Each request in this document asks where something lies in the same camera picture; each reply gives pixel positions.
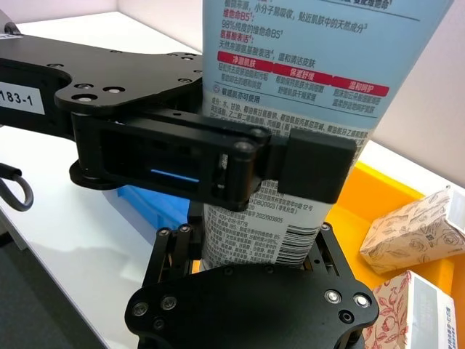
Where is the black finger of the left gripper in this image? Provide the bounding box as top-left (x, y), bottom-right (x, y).
top-left (72, 108), bottom-right (357, 212)

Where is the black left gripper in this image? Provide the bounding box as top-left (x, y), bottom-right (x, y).
top-left (0, 34), bottom-right (203, 190)

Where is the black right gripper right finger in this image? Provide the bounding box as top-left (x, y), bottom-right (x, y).
top-left (300, 221), bottom-right (360, 286)

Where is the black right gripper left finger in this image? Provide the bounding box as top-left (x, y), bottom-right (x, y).
top-left (143, 201), bottom-right (205, 289)

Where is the pale blue and white tube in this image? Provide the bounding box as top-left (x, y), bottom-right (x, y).
top-left (198, 0), bottom-right (455, 272)

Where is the blue plastic bin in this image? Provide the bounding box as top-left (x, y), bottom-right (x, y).
top-left (101, 167), bottom-right (201, 237)

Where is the beige rose print package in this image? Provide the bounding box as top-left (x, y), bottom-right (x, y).
top-left (359, 185), bottom-right (465, 276)

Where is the red floral print box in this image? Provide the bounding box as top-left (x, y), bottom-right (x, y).
top-left (363, 269), bottom-right (465, 349)

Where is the dark grey cable loop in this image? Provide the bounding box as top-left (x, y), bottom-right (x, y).
top-left (0, 163), bottom-right (34, 212)

